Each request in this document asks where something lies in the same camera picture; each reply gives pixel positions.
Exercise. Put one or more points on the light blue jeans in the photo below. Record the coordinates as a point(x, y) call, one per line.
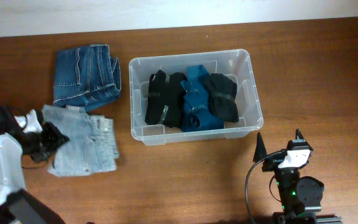
point(92, 144)

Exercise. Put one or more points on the teal blue shirt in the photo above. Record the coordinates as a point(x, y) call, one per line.
point(197, 116)

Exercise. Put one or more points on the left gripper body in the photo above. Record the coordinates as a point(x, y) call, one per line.
point(39, 145)

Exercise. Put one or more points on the dark blue folded jeans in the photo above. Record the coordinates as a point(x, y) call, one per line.
point(87, 77)

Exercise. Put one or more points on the black garment with tape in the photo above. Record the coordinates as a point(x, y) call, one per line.
point(165, 99)

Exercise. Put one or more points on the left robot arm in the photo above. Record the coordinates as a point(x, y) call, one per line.
point(16, 204)

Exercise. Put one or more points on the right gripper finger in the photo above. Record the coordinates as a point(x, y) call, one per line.
point(260, 153)
point(298, 135)

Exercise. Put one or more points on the dark navy garment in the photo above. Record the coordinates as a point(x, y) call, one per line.
point(222, 95)

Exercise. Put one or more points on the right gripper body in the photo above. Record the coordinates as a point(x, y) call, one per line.
point(272, 165)

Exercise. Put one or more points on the clear plastic storage bin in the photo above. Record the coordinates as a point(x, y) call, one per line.
point(235, 64)

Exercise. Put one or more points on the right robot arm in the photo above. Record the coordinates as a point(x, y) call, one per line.
point(300, 197)

